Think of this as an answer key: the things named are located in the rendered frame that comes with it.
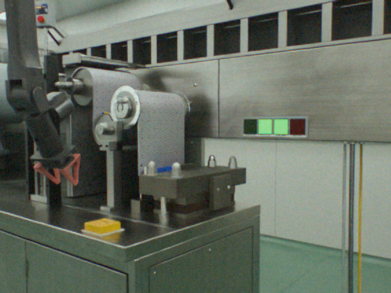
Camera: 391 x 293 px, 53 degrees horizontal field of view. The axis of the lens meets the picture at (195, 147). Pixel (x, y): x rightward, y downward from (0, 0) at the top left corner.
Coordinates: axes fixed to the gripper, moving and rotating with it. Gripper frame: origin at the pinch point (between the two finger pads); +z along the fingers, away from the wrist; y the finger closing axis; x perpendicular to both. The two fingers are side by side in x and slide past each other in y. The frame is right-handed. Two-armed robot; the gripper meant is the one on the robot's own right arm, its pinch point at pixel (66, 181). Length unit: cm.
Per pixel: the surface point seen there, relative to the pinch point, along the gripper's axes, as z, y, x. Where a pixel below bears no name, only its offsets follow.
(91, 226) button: 13.8, -3.8, 1.8
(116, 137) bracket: 7.0, 7.2, -32.7
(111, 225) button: 15.2, -8.2, -0.7
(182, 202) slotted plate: 23.9, -18.2, -22.2
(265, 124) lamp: 16, -37, -57
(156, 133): 10.5, -2.7, -41.9
